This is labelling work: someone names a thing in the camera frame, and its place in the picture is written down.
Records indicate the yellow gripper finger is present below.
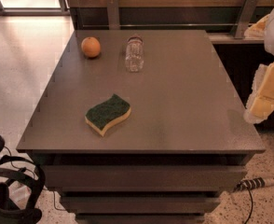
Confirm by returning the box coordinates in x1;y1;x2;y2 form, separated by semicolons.
243;62;274;124
244;15;269;37

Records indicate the clear plastic water bottle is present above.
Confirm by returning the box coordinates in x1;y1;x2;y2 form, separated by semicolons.
125;35;144;72

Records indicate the grey drawer cabinet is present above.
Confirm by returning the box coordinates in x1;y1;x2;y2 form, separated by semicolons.
18;30;265;224

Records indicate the striped power strip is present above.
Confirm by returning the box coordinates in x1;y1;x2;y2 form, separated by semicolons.
234;177;274;191

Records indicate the orange fruit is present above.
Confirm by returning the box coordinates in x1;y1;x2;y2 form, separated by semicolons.
81;37;101;58

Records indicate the green and yellow sponge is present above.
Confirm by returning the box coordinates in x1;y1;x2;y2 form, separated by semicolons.
85;94;131;136

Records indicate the black VR headset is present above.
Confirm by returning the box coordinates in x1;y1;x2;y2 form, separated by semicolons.
0;135;45;224

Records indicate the right metal bracket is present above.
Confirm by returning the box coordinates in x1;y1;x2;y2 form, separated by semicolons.
231;0;259;39

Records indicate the metal bracket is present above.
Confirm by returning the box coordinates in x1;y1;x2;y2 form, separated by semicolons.
231;0;259;39
106;0;120;30

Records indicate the black cable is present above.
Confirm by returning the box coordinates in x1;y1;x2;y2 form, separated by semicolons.
242;188;254;224

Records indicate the left metal bracket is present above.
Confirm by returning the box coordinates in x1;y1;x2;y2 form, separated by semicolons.
106;0;120;30

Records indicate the metal rail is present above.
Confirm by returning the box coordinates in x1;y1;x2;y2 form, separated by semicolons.
81;23;243;29

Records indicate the thin grey cable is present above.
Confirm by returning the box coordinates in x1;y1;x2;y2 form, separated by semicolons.
47;189;66;212

